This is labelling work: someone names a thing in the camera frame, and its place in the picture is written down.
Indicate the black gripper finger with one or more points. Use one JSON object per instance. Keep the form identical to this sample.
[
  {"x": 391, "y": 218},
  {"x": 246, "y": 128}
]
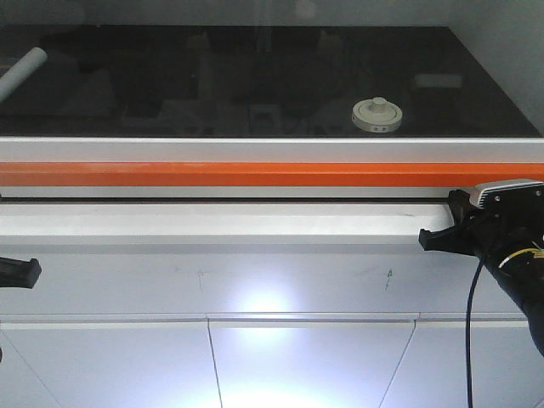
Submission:
[
  {"x": 454, "y": 239},
  {"x": 17, "y": 273},
  {"x": 459, "y": 204}
]

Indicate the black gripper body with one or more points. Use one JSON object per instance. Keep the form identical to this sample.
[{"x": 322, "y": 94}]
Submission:
[{"x": 499, "y": 239}]

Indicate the glass jar with white lid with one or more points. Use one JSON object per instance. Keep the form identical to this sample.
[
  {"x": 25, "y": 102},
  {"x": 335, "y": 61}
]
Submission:
[{"x": 377, "y": 115}]

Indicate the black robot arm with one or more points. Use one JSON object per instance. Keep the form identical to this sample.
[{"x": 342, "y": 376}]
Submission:
[{"x": 522, "y": 278}]

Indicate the rolled white paper tube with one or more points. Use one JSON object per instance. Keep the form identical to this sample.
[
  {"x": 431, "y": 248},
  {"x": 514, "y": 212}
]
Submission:
[{"x": 23, "y": 68}]

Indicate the white cabinet door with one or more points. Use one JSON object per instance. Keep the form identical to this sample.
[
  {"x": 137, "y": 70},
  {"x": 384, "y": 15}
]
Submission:
[{"x": 281, "y": 362}]

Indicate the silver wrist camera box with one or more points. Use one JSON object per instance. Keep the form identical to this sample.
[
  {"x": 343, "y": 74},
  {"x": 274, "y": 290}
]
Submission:
[{"x": 505, "y": 193}]

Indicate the orange sash handle bar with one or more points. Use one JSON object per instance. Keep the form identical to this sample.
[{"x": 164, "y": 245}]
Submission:
[{"x": 263, "y": 174}]

